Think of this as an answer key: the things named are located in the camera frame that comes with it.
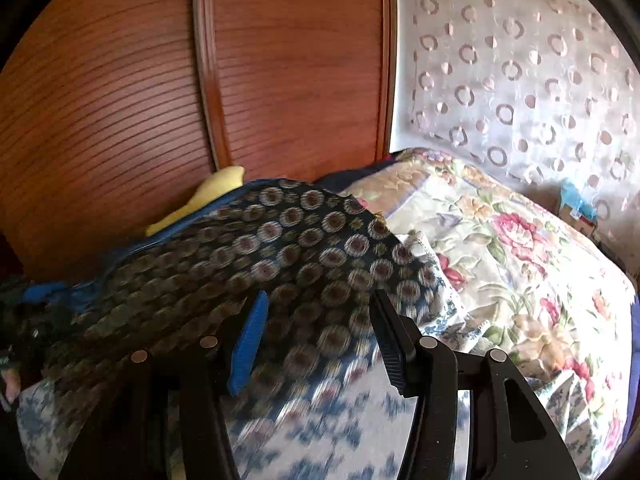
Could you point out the dark blue blanket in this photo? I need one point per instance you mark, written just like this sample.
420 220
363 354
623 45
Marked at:
345 180

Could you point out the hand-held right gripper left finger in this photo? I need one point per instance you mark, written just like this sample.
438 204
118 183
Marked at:
247 345

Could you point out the dark circle-patterned satin garment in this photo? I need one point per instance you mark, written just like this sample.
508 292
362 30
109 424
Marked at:
280 260

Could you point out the sheer circle-patterned wall curtain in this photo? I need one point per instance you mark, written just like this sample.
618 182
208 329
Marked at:
525 85

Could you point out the wooden wardrobe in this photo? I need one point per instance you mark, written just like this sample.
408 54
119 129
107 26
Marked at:
125 85

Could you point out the floral quilt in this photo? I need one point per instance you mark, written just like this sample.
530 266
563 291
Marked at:
525 285

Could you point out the person's left hand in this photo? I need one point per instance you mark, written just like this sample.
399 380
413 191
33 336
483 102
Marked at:
10 385

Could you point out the yellow plush toy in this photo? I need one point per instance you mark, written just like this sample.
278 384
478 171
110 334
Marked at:
215 192

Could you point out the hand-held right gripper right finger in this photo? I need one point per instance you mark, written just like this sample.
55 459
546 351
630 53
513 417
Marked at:
395 350

